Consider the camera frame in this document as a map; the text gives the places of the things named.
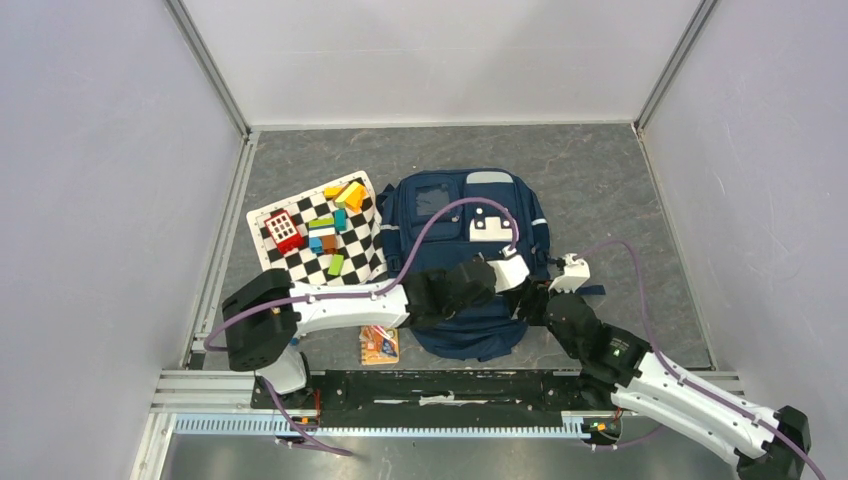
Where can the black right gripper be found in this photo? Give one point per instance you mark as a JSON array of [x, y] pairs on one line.
[[537, 292]]

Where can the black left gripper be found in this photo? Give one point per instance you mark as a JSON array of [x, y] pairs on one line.
[[485, 293]]

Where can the navy blue student backpack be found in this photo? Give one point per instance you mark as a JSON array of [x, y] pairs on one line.
[[440, 219]]

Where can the orange spiral notebook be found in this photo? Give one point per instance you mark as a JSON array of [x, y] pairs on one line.
[[378, 345]]

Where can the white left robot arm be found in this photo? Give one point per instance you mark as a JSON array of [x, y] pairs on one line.
[[262, 319]]

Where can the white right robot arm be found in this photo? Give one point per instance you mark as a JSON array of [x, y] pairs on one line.
[[620, 369]]

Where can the lime green toy block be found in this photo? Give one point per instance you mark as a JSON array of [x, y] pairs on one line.
[[336, 265]]

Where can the orange brown toy block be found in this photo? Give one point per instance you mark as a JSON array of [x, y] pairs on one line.
[[329, 244]]

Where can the black white chessboard mat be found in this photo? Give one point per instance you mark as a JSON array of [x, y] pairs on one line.
[[360, 244]]

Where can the teal toy block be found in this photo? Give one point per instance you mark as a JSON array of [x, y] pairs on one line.
[[340, 220]]

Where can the orange yellow wedge block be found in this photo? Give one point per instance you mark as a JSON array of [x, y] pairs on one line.
[[351, 197]]

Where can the light blue curved block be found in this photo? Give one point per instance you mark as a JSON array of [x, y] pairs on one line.
[[315, 245]]

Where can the yellow toy block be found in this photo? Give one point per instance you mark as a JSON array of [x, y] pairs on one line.
[[332, 192]]

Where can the red window toy block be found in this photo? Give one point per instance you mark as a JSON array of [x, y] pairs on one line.
[[284, 232]]

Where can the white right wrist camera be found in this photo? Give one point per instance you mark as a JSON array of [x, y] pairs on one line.
[[574, 272]]

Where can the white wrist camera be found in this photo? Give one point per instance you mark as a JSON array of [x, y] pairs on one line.
[[509, 268], [574, 272]]

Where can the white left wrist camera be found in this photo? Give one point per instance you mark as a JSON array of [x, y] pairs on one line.
[[509, 268]]

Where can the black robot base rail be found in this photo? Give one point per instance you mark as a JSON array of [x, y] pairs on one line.
[[447, 398]]

